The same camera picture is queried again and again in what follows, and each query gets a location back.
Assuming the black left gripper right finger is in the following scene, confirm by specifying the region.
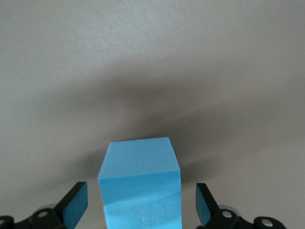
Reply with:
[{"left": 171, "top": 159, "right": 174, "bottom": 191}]
[{"left": 195, "top": 183, "right": 241, "bottom": 229}]

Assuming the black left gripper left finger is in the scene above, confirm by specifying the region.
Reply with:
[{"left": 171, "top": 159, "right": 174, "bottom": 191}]
[{"left": 28, "top": 181, "right": 89, "bottom": 229}]

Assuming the blue foam block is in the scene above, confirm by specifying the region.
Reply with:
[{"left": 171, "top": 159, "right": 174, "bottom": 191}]
[{"left": 97, "top": 137, "right": 183, "bottom": 229}]

